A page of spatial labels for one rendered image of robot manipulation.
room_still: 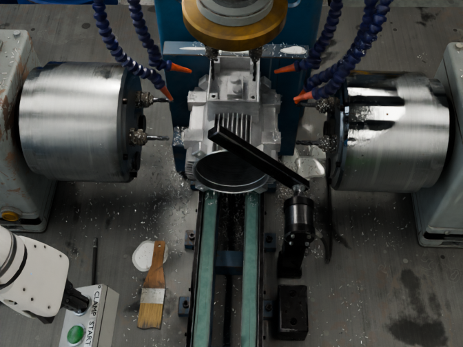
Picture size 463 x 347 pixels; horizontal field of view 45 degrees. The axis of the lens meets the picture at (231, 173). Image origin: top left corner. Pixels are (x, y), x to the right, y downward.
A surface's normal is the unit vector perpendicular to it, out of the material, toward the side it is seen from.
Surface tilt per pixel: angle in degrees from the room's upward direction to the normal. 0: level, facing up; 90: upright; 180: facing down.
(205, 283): 0
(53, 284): 63
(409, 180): 84
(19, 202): 90
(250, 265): 0
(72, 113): 32
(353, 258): 0
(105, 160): 73
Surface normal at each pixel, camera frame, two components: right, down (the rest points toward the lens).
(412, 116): -0.02, -0.15
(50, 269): 0.90, -0.21
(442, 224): -0.04, 0.83
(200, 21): 0.00, -0.55
